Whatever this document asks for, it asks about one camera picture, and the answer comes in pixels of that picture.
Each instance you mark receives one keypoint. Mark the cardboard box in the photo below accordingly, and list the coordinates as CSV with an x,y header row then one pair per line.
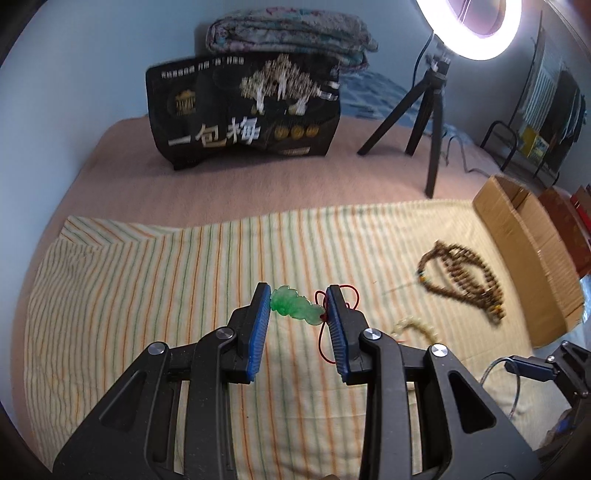
x,y
526,249

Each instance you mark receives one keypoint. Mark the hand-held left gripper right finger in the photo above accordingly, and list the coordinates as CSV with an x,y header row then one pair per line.
x,y
337,323

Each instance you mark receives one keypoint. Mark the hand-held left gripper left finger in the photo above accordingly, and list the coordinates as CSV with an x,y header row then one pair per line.
x,y
261,323

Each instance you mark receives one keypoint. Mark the folded floral blanket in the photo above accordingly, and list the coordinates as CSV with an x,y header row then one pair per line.
x,y
291,34

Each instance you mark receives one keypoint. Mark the black printed bag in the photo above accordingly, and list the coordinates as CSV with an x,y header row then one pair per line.
x,y
242,110

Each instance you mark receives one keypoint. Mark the striped cloth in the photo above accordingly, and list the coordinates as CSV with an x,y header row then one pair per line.
x,y
231,286

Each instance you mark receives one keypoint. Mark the black metal rack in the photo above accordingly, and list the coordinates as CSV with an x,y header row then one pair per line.
x,y
538,115

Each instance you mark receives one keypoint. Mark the pink bed sheet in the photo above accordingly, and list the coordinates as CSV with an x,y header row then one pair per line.
x,y
277,184

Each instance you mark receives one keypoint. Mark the black tripod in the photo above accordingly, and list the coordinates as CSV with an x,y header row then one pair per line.
x,y
427,110

